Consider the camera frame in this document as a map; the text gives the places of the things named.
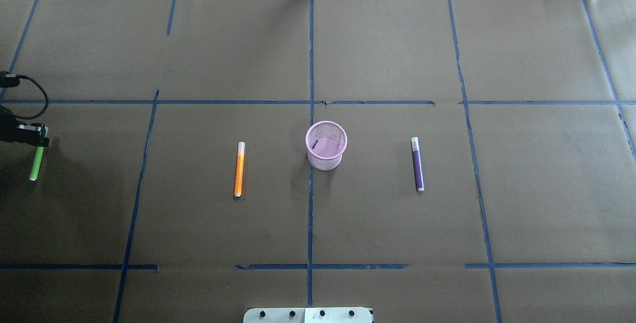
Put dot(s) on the green highlighter pen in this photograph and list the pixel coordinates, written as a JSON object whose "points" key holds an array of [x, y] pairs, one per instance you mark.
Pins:
{"points": [[36, 163]]}

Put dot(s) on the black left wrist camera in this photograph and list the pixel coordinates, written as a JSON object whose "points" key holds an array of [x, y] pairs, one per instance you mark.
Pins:
{"points": [[8, 80]]}

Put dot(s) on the orange highlighter pen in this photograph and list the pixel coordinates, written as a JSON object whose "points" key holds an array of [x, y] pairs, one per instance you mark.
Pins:
{"points": [[238, 180]]}

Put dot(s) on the pink mesh pen holder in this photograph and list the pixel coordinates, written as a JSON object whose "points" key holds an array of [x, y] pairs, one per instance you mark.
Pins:
{"points": [[326, 142]]}

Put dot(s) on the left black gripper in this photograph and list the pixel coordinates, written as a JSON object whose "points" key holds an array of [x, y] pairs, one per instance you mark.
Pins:
{"points": [[11, 131]]}

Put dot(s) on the purple highlighter pen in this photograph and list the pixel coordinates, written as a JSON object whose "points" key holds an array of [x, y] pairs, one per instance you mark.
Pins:
{"points": [[417, 164]]}

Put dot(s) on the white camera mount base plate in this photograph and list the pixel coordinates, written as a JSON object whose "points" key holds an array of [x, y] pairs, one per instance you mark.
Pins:
{"points": [[309, 315]]}

